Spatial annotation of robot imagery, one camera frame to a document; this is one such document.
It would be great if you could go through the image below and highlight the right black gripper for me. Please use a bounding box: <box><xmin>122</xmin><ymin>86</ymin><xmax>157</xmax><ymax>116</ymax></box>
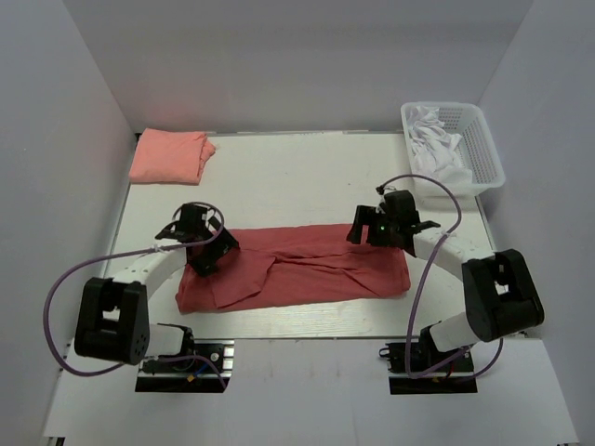
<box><xmin>348</xmin><ymin>205</ymin><xmax>400</xmax><ymax>248</ymax></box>

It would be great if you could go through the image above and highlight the red t-shirt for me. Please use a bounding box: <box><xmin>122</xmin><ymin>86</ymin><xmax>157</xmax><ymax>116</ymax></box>
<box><xmin>176</xmin><ymin>224</ymin><xmax>411</xmax><ymax>314</ymax></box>

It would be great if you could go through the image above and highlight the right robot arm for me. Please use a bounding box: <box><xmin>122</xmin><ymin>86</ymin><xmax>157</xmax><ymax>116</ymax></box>
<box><xmin>347</xmin><ymin>190</ymin><xmax>545</xmax><ymax>371</ymax></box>

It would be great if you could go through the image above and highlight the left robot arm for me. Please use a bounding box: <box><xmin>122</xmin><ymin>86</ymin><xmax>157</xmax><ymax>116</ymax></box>
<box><xmin>74</xmin><ymin>202</ymin><xmax>239</xmax><ymax>371</ymax></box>

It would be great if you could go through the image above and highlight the white crumpled t-shirt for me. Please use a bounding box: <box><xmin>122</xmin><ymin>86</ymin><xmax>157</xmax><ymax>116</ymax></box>
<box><xmin>405</xmin><ymin>106</ymin><xmax>472</xmax><ymax>185</ymax></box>

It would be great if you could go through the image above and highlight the folded salmon t-shirt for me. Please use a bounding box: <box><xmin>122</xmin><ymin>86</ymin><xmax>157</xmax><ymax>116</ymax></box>
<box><xmin>128</xmin><ymin>128</ymin><xmax>216</xmax><ymax>185</ymax></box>

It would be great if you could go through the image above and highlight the white plastic basket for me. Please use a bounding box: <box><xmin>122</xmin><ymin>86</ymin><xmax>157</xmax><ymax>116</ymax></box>
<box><xmin>401</xmin><ymin>101</ymin><xmax>506</xmax><ymax>197</ymax></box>

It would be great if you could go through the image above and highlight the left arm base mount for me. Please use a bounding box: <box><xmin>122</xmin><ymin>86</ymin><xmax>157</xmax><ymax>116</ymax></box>
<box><xmin>135</xmin><ymin>340</ymin><xmax>235</xmax><ymax>394</ymax></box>

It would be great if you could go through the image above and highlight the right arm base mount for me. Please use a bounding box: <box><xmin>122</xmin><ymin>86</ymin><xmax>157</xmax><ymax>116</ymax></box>
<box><xmin>377</xmin><ymin>341</ymin><xmax>480</xmax><ymax>396</ymax></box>

